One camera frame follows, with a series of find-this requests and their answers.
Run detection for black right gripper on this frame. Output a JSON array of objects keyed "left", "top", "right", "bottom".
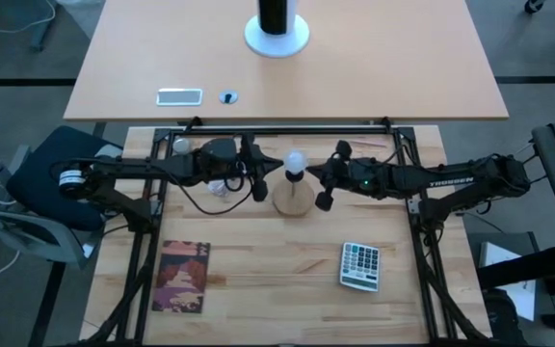
[{"left": 305, "top": 140, "right": 394, "bottom": 212}]

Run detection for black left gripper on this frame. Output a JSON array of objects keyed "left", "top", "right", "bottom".
[{"left": 193, "top": 133, "right": 284, "bottom": 203}]

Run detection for white frosted lightbulb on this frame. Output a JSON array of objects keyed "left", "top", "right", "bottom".
[{"left": 282, "top": 149, "right": 308, "bottom": 176}]

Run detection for wooden base lamp stand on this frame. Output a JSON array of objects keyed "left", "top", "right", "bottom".
[{"left": 271, "top": 171, "right": 316, "bottom": 218}]

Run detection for pink pencil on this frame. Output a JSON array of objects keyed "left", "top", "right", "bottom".
[{"left": 347, "top": 138, "right": 388, "bottom": 148}]

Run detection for grey desk calculator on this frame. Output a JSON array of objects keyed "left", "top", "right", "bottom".
[{"left": 338, "top": 241, "right": 382, "bottom": 293}]

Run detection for silver smartphone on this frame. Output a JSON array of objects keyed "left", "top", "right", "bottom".
[{"left": 155, "top": 87, "right": 204, "bottom": 107}]

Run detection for white round stand base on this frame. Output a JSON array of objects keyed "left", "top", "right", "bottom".
[{"left": 243, "top": 0, "right": 311, "bottom": 60}]

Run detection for tan laminate side table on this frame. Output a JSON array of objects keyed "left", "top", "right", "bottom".
[{"left": 63, "top": 0, "right": 510, "bottom": 121}]

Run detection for illustrated landscape postcard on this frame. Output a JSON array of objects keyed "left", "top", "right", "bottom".
[{"left": 151, "top": 240, "right": 212, "bottom": 315}]

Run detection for dark blue office chair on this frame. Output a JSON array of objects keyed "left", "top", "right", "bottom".
[{"left": 0, "top": 110, "right": 124, "bottom": 271}]

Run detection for black bag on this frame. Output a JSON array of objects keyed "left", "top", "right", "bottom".
[{"left": 482, "top": 288, "right": 529, "bottom": 347}]

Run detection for white flat carton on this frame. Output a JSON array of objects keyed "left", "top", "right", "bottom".
[{"left": 478, "top": 240, "right": 539, "bottom": 323}]

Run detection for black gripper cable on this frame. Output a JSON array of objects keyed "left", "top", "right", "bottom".
[{"left": 164, "top": 161, "right": 254, "bottom": 217}]

